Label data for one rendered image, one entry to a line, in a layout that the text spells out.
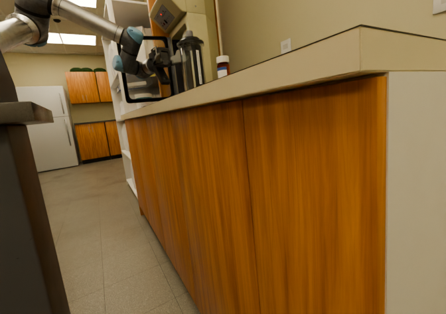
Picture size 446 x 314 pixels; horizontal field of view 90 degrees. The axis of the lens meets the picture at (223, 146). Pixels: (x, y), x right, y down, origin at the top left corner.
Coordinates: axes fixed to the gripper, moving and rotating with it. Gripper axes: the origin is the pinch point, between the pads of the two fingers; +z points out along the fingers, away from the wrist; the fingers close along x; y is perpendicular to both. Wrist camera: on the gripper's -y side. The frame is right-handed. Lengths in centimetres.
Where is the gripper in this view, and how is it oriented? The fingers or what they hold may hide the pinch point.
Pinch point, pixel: (175, 56)
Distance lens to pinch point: 109.1
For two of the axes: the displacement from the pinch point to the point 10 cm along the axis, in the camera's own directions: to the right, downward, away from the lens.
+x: 7.0, -1.8, 6.9
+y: -1.5, -9.8, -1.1
